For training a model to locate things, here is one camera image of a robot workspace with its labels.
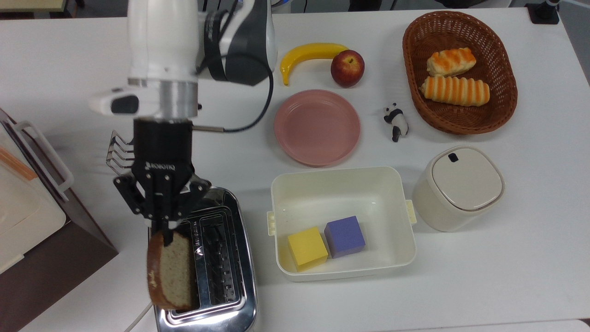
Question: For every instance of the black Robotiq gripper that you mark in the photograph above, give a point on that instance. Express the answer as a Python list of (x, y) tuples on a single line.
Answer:
[(162, 147)]

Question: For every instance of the brown toast bread slice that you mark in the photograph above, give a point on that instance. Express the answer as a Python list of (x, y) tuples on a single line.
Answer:
[(173, 272)]

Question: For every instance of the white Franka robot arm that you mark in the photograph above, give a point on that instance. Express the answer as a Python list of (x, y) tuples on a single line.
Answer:
[(161, 50)]

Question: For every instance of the pink plate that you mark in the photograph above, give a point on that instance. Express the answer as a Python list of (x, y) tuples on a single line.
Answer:
[(317, 127)]

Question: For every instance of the long striped bread roll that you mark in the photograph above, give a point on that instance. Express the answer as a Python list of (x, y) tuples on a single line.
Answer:
[(454, 90)]

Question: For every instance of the orange glazed pastry bread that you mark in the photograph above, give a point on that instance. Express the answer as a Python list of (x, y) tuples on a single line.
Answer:
[(451, 62)]

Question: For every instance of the metal toast rack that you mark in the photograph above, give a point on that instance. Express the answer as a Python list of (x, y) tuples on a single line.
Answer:
[(119, 154)]

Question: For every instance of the silver and cream toaster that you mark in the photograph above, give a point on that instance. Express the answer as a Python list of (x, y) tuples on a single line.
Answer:
[(226, 267)]

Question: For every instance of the cream and brown oven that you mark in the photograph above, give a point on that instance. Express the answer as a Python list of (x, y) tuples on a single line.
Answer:
[(32, 221)]

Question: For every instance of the yellow foam cube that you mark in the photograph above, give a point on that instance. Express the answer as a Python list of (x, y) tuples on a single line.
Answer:
[(307, 248)]

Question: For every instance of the cream plastic storage box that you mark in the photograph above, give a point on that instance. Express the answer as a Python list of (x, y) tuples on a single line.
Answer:
[(341, 193)]

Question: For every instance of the purple foam cube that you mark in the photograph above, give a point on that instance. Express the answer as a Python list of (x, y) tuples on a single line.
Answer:
[(345, 236)]

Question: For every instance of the yellow banana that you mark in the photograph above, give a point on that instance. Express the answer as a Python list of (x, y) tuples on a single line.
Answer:
[(304, 51)]

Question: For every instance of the red apple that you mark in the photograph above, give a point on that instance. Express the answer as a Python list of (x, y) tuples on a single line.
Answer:
[(347, 68)]

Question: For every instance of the panda figurine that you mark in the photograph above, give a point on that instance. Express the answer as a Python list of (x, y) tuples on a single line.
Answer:
[(396, 121)]

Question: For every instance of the cream lidded trash bin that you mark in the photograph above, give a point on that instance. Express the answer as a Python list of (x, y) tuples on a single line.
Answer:
[(461, 184)]

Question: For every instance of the brown wicker basket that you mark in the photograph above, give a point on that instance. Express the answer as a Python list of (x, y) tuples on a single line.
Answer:
[(500, 110)]

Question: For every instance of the black clamp stand base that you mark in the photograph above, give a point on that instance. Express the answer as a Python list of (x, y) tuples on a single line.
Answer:
[(543, 13)]

